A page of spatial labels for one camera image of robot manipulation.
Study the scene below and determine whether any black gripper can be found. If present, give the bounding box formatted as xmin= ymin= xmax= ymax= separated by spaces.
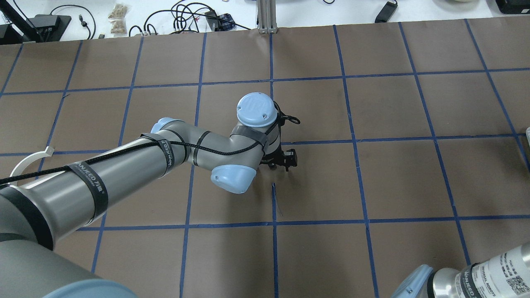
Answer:
xmin=260 ymin=125 xmax=285 ymax=169

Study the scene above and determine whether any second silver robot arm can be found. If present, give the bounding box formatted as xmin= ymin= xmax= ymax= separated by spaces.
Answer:
xmin=392 ymin=242 xmax=530 ymax=298

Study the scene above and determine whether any brown grid table mat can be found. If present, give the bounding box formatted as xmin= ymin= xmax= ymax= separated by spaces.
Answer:
xmin=1 ymin=16 xmax=529 ymax=298

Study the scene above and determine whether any black usb hub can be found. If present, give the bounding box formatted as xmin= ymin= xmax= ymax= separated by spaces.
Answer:
xmin=205 ymin=11 xmax=236 ymax=32

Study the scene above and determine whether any black power adapter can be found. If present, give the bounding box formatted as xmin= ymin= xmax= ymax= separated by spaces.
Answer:
xmin=374 ymin=0 xmax=399 ymax=23

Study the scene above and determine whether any bag of wooden pieces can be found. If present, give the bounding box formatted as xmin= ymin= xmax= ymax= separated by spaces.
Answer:
xmin=109 ymin=18 xmax=127 ymax=35
xmin=108 ymin=3 xmax=128 ymax=20

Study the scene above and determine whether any black monitor stand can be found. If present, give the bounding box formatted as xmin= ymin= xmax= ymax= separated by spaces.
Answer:
xmin=0 ymin=0 xmax=72 ymax=45

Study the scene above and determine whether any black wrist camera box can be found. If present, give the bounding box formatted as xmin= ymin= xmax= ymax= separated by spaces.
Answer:
xmin=283 ymin=149 xmax=298 ymax=172

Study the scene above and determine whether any aluminium frame post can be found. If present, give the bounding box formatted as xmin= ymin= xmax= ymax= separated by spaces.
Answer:
xmin=256 ymin=0 xmax=278 ymax=34

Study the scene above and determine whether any white curved plastic bracket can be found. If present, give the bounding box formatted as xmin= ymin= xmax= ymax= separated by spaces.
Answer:
xmin=10 ymin=147 xmax=55 ymax=177

